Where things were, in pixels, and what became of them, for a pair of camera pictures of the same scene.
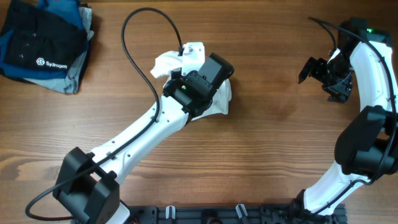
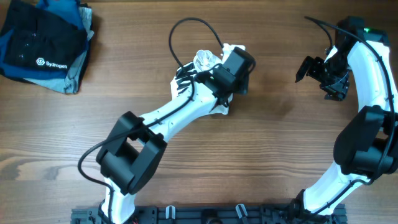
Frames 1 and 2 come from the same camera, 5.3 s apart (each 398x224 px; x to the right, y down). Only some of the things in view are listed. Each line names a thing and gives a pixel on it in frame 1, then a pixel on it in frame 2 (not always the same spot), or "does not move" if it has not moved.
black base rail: x=229 y=214 does not move
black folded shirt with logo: x=40 y=39 does not move
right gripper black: x=340 y=91 does not move
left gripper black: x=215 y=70 -> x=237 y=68
